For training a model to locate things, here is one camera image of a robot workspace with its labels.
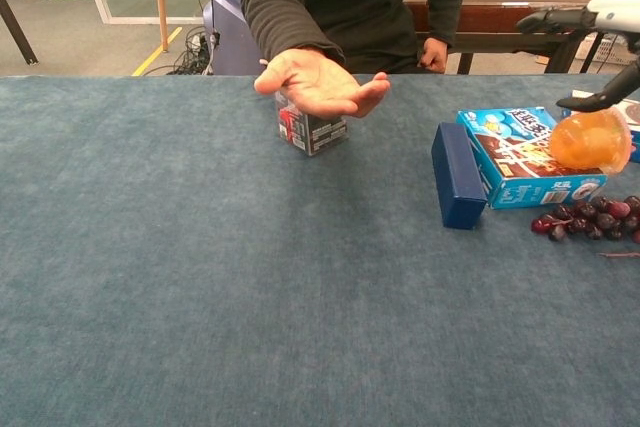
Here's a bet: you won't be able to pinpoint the dark blue rectangular box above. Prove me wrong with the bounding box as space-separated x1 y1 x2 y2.
430 121 489 231

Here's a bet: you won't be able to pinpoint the blue cookie box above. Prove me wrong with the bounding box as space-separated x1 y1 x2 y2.
559 89 640 164

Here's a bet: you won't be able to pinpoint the brown wooden table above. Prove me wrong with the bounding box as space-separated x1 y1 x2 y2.
405 0 600 76

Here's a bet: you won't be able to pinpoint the person's right forearm dark sleeve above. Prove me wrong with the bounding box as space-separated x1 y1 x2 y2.
238 0 346 67

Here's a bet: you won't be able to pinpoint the person's left hand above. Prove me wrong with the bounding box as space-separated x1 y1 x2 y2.
418 37 449 74

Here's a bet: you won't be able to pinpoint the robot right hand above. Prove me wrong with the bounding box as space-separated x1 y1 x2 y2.
516 0 640 113

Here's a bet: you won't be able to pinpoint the person's right hand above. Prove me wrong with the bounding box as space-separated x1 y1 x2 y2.
253 48 391 119

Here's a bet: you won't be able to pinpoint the dark red grape bunch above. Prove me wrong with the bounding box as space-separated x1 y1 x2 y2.
530 195 640 246

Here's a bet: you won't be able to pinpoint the blue chocolate snack box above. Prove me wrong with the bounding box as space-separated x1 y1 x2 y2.
455 105 609 210

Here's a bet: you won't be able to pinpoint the white plastic basket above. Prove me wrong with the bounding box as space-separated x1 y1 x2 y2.
574 31 640 66

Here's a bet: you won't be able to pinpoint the small black carton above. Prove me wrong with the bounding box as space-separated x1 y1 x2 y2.
275 89 349 157

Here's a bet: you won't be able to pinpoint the blue-grey machine housing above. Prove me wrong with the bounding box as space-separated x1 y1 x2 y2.
202 0 266 77

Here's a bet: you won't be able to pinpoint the orange fruit jelly cup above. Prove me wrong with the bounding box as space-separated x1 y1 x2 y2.
548 107 634 176

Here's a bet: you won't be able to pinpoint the black table leg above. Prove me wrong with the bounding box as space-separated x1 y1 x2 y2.
0 0 40 67

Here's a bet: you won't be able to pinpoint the black floor cables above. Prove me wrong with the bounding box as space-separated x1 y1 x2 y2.
144 26 217 77

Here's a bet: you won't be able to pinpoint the teal table cloth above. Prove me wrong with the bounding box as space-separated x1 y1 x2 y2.
0 74 640 427

